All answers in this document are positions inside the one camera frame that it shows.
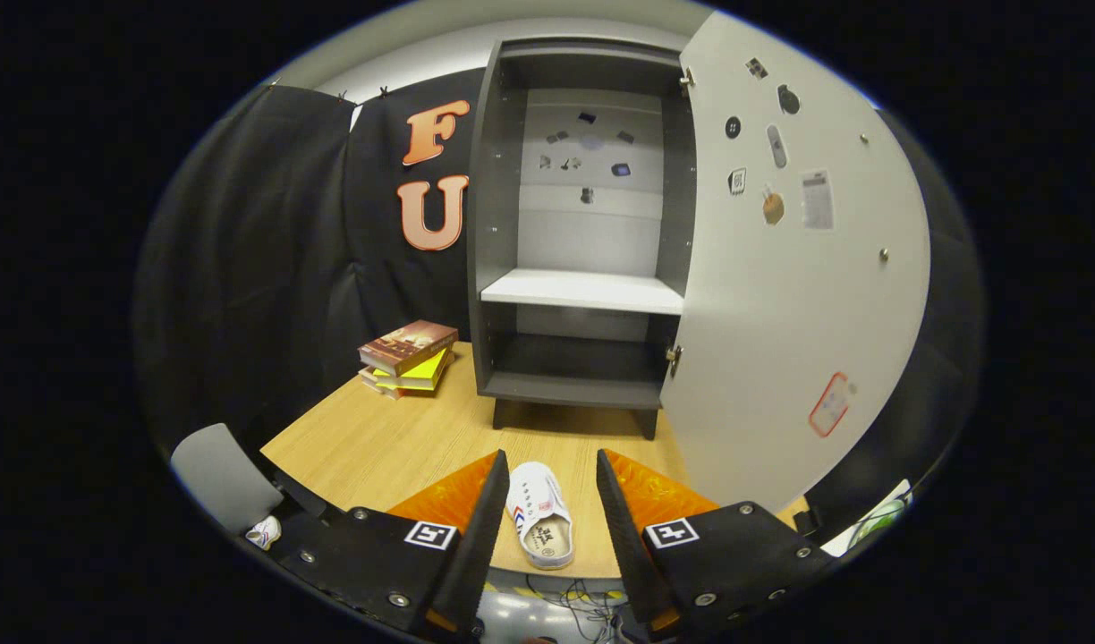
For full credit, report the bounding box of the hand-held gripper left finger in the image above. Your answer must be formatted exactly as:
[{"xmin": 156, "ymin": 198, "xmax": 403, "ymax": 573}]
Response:
[{"xmin": 270, "ymin": 450, "xmax": 511, "ymax": 640}]

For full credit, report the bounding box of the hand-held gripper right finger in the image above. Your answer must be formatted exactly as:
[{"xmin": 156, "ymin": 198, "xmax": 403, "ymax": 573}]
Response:
[{"xmin": 597, "ymin": 449, "xmax": 839, "ymax": 638}]

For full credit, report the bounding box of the dark grey shoe cabinet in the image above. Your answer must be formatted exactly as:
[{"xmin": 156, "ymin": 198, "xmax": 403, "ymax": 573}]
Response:
[{"xmin": 465, "ymin": 36, "xmax": 699, "ymax": 441}]

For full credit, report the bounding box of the yellow book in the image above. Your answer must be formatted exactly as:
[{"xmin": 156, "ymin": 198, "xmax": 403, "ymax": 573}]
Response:
[{"xmin": 360, "ymin": 349, "xmax": 453, "ymax": 401}]

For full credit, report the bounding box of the white green object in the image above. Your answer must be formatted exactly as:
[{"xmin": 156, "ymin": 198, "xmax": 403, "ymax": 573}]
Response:
[{"xmin": 820, "ymin": 479, "xmax": 913, "ymax": 557}]

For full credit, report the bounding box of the grey chair back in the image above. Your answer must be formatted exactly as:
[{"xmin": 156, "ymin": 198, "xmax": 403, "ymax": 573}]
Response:
[{"xmin": 170, "ymin": 423, "xmax": 284, "ymax": 536}]

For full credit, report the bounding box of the black backdrop cloth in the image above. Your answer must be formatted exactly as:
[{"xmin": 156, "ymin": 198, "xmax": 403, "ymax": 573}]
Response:
[{"xmin": 134, "ymin": 67, "xmax": 987, "ymax": 538}]

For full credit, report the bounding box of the tangle of black cables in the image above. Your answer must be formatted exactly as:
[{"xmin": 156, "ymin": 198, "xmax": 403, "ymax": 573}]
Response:
[{"xmin": 525, "ymin": 577, "xmax": 624, "ymax": 643}]

